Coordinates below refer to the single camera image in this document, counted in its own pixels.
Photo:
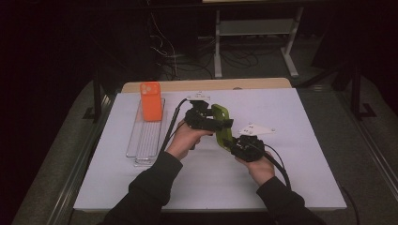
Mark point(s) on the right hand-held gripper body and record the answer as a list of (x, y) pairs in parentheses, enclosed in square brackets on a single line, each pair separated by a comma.
[(248, 148)]

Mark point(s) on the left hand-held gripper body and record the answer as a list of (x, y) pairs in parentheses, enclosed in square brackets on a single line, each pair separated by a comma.
[(200, 118)]

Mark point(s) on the green cartoon phone case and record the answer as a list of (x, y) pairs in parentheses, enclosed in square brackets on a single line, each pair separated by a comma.
[(219, 112)]

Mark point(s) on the orange phone case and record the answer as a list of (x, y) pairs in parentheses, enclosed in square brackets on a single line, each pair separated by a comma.
[(151, 103)]

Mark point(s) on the clear plastic tray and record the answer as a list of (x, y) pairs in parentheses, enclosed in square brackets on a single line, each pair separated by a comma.
[(145, 140)]

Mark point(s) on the person's right hand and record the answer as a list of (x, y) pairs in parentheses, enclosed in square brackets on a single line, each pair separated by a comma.
[(261, 170)]

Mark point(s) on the person's left hand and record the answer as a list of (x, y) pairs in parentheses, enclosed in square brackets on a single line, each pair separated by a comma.
[(184, 140)]

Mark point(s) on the light wooden table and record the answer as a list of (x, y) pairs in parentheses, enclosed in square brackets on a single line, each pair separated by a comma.
[(203, 84)]

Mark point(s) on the black metal stand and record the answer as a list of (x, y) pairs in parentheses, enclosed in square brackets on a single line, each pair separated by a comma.
[(356, 90), (97, 93)]

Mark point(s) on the white metal desk frame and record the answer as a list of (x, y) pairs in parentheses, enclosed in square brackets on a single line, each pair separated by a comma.
[(255, 27)]

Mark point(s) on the aluminium frame rail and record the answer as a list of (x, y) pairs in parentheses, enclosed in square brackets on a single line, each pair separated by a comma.
[(82, 162), (380, 159)]

